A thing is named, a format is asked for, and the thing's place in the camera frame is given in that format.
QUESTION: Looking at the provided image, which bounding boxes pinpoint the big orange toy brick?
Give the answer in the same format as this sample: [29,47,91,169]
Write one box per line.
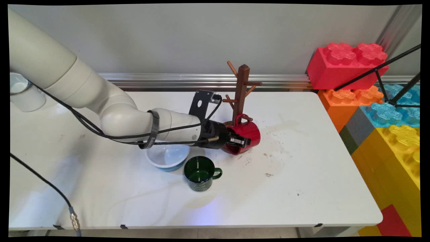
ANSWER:
[317,86,384,133]

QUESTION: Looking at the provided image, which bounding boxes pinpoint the red enamel mug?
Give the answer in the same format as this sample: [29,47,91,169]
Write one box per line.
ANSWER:
[222,114,261,156]

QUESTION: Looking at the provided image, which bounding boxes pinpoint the big grey toy brick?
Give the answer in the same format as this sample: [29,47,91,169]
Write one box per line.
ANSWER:
[345,107,377,137]

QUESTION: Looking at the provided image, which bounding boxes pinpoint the black metal camera bracket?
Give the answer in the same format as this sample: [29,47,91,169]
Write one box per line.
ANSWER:
[188,90,222,121]

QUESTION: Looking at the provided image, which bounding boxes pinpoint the white enamel mug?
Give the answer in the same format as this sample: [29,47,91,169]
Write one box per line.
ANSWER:
[9,72,46,112]

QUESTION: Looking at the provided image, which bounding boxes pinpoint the black tripod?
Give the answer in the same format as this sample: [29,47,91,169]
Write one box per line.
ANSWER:
[334,44,421,109]

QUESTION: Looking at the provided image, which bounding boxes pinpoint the brown wooden mug tree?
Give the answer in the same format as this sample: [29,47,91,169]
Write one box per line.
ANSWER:
[222,60,263,127]

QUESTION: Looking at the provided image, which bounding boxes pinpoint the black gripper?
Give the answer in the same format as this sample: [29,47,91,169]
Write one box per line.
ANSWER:
[202,120,251,150]

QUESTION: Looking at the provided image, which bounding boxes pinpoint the small red toy brick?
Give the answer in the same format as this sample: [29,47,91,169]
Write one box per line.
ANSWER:
[377,204,413,237]

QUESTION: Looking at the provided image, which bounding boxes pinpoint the dark green glass mug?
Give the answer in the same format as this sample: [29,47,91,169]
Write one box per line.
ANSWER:
[184,156,223,192]

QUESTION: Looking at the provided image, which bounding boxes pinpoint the big dark green toy brick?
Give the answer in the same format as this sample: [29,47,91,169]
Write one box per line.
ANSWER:
[339,126,360,156]

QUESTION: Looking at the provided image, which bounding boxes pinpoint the aluminium upright post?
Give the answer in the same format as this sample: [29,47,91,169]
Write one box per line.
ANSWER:
[376,5,422,61]

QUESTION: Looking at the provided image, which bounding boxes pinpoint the big yellow toy brick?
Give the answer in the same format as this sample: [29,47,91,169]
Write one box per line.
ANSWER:
[352,125,422,237]

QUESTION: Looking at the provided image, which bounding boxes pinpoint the aluminium rail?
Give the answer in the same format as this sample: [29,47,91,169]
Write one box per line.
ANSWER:
[97,73,420,92]

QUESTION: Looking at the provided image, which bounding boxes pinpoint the black cable with metal connector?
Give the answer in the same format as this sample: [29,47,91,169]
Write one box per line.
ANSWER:
[9,153,82,237]

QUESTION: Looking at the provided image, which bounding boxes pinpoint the big red toy brick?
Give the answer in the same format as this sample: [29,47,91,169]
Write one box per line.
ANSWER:
[306,42,390,90]

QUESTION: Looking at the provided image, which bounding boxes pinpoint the big blue toy brick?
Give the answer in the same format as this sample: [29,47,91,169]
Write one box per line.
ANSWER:
[361,83,421,129]

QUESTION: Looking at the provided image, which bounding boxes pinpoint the black velcro strap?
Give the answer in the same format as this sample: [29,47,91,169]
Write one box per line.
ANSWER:
[139,110,160,150]

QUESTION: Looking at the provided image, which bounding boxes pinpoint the white bowl with blue base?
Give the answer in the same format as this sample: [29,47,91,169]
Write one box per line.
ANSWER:
[145,141,191,172]

